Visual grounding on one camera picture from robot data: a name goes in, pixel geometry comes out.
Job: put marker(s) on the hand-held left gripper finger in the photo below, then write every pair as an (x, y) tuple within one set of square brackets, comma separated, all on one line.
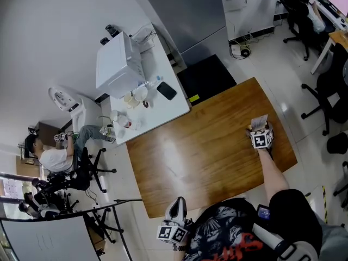
[(181, 208), (171, 212)]

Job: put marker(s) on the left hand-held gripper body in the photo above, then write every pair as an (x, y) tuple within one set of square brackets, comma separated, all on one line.
[(171, 232)]

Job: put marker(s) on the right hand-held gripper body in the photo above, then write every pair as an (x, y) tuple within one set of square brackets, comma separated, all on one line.
[(261, 140)]

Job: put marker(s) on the person's right forearm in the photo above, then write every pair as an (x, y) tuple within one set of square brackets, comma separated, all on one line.
[(273, 175)]

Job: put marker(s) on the person's black printed shirt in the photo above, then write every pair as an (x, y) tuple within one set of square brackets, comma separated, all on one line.
[(231, 235)]

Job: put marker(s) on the black floor mat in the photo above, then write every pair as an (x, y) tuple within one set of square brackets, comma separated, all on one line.
[(206, 77)]

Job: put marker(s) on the black round stool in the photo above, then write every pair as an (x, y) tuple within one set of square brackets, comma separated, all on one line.
[(338, 143)]

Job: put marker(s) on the black chest-mounted screen device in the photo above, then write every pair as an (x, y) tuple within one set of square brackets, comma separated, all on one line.
[(264, 213)]

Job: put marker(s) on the cardboard box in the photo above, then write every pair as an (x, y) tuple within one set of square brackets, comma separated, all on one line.
[(98, 242)]

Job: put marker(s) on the white floor router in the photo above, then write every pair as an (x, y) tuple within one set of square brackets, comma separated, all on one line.
[(236, 51)]

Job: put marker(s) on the black smartphone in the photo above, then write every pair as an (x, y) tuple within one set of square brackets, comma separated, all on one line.
[(166, 90)]

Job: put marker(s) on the clear plastic wrapper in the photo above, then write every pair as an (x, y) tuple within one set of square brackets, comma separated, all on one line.
[(136, 124)]

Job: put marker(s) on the green label plastic bottle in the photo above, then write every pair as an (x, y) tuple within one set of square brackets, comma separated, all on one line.
[(106, 130)]

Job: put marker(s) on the small dark brown object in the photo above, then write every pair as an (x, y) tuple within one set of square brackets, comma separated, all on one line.
[(145, 104)]

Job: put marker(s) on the light wooden desk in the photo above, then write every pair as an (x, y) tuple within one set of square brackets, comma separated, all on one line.
[(337, 38)]

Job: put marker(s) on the clear plastic water bottle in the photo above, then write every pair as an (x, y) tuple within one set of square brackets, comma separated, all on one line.
[(149, 82)]

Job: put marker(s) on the white paper cup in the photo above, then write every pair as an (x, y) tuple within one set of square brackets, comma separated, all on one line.
[(114, 115)]

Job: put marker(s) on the white mug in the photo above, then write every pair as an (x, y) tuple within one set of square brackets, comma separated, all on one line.
[(141, 94)]

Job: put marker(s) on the cream mug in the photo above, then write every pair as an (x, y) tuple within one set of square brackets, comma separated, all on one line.
[(129, 100)]

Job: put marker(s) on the whiteboard on black stand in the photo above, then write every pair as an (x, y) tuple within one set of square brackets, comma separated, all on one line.
[(46, 235)]

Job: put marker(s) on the white keyboard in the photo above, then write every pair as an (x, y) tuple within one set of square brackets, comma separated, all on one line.
[(330, 15)]

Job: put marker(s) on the person's grey trousers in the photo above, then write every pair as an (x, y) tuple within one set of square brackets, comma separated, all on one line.
[(335, 243)]

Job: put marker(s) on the grey metal cabinet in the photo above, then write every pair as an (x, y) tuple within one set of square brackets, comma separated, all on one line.
[(190, 18)]

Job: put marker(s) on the white standing appliance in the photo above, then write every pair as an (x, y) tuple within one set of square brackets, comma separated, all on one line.
[(73, 105)]

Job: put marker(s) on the brown wooden cabinet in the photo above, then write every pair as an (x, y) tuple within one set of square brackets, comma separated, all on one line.
[(49, 133)]

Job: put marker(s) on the white microwave oven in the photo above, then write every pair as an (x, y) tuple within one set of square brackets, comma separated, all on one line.
[(117, 67)]

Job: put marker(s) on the black water bottle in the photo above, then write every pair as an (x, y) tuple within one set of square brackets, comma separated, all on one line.
[(112, 30)]

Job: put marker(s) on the white wall box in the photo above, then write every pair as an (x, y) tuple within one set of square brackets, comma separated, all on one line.
[(236, 1)]

